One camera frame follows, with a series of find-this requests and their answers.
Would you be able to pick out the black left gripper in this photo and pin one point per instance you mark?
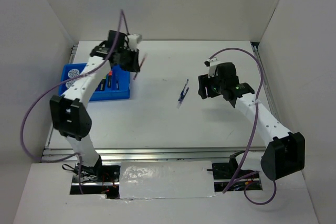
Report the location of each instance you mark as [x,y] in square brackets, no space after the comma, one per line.
[134,66]

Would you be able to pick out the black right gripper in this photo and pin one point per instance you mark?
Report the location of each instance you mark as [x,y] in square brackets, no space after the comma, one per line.
[202,83]

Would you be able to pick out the red gel pen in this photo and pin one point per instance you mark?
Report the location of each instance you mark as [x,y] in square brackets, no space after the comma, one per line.
[140,66]

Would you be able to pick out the orange cap black highlighter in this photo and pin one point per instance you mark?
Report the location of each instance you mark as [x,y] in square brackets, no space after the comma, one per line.
[109,79]

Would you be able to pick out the yellow cap black highlighter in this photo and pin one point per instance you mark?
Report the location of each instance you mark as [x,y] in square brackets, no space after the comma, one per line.
[102,84]

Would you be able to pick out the blue grip ballpoint pen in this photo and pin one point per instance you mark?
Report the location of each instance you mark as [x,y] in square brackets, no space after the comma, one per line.
[183,92]

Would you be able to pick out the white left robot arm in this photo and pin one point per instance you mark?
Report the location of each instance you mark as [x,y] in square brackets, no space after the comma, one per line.
[69,110]

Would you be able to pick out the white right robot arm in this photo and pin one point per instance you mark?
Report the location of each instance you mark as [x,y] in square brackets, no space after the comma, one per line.
[285,150]

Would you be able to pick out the blue plastic divided bin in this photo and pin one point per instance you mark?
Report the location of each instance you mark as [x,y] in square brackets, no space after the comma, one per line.
[114,86]

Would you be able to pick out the white foil cover plate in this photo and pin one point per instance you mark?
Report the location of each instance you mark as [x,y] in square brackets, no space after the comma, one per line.
[155,180]

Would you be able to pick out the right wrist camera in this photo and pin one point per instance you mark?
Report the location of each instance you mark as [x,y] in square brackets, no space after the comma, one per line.
[212,64]

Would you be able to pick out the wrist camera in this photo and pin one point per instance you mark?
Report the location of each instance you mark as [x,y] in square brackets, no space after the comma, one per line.
[133,41]
[212,64]

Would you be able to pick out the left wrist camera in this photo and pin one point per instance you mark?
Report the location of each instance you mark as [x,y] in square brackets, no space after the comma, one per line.
[133,41]

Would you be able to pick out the aluminium rail frame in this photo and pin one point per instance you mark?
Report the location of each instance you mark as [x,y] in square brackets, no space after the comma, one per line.
[149,126]

